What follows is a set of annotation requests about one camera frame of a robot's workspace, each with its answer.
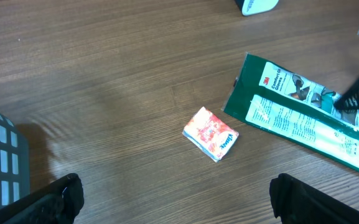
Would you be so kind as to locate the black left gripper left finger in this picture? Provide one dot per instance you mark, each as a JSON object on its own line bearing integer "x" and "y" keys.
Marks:
{"x": 58, "y": 202}

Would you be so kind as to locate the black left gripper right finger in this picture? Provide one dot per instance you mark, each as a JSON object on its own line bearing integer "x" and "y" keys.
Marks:
{"x": 296, "y": 202}

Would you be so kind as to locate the green white sachet packet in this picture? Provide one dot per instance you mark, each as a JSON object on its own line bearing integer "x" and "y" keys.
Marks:
{"x": 269, "y": 97}

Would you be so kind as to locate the small orange white box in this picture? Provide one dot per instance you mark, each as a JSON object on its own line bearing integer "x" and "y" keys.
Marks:
{"x": 210, "y": 134}

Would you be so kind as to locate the white barcode scanner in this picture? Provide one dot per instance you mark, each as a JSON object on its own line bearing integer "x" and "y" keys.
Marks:
{"x": 251, "y": 7}

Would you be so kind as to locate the grey plastic mesh basket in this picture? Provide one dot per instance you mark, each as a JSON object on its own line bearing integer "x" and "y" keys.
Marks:
{"x": 14, "y": 163}

